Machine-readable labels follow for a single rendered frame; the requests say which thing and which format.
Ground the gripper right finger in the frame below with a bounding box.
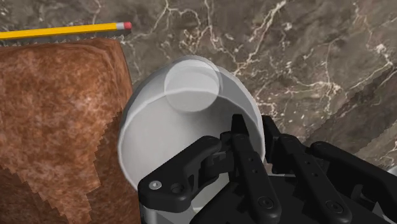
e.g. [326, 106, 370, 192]
[261, 115, 397, 224]

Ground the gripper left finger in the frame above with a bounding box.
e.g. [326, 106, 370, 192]
[137, 113, 282, 224]

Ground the white bowl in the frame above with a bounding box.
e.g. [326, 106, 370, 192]
[117, 55, 267, 224]

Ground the brown loaf of bread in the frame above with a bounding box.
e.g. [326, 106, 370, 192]
[0, 38, 143, 224]

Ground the yellow pencil with eraser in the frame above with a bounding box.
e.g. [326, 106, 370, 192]
[0, 21, 133, 41]

